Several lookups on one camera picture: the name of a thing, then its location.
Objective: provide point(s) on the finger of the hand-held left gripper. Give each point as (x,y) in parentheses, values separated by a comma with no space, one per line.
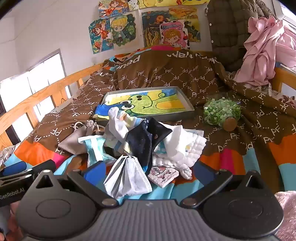
(13,168)
(44,165)

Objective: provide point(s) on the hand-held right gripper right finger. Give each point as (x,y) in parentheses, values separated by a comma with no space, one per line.
(204,173)

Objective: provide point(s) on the orange-haired girl blue drawing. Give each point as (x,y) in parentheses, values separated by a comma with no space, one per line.
(100,36)

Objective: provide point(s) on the person's left hand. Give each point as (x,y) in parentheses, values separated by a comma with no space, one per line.
(14,206)

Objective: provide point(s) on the cartoon boy pink poster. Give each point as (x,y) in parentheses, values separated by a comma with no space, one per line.
(173,34)

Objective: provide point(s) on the white air conditioner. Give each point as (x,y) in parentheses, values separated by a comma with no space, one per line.
(285,11)

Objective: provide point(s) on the orange landscape painting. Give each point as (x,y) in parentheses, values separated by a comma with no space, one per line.
(185,15)

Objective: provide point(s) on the pink garment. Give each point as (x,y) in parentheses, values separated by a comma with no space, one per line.
(261,53)

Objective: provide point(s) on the wooden bed frame post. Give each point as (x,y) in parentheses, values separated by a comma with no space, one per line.
(285,76)

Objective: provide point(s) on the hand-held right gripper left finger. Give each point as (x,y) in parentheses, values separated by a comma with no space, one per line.
(94,172)

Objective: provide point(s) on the small white printed sock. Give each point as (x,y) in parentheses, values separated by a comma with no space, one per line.
(186,172)

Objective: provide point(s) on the grey metal tray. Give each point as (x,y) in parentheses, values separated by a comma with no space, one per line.
(187,104)

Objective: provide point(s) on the floral bedsheet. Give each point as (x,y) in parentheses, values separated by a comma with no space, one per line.
(5,157)

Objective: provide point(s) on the teal white plastic packet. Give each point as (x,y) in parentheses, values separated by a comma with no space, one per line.
(94,148)

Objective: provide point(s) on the green bead jar with cork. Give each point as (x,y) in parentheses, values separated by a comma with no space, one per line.
(219,111)

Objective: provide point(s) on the blue ocean fish painting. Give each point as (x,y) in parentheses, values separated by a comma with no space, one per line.
(161,2)

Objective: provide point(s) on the striped white sock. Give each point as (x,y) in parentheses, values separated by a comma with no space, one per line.
(120,122)

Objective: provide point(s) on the window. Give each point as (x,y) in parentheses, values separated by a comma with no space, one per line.
(41,76)

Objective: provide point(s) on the dark swirl painting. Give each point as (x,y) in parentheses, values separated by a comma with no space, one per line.
(150,30)

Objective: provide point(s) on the wooden bed rail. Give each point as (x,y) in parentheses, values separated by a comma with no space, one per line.
(34,97)

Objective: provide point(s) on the orange-haired girl arms-out drawing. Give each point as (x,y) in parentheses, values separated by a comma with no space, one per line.
(113,8)

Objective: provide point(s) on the grey white face mask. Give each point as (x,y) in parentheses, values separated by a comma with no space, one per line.
(129,178)

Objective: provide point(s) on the blond boy drawing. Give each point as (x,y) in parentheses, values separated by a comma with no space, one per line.
(122,30)

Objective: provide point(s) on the olive puffer jacket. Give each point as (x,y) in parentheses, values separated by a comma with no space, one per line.
(226,34)

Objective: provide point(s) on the pink fuzzy blanket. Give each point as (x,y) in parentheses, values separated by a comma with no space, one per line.
(288,215)

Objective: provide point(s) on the white quilted cloth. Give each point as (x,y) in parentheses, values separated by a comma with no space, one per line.
(185,146)

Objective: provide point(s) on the brown printed blanket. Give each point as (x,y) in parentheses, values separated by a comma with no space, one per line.
(161,74)

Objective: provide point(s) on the yellow moon dark drawing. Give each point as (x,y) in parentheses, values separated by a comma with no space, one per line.
(134,2)

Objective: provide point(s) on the pink jellyfish blue painting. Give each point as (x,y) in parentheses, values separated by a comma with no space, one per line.
(194,1)

